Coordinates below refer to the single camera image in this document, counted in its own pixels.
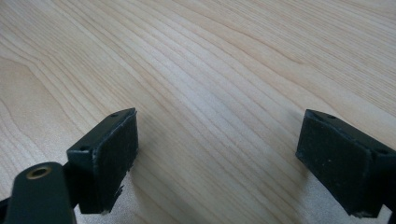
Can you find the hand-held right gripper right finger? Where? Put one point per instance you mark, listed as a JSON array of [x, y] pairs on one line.
[[342, 165]]

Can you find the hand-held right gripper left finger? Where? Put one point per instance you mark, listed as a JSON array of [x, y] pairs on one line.
[[106, 165]]

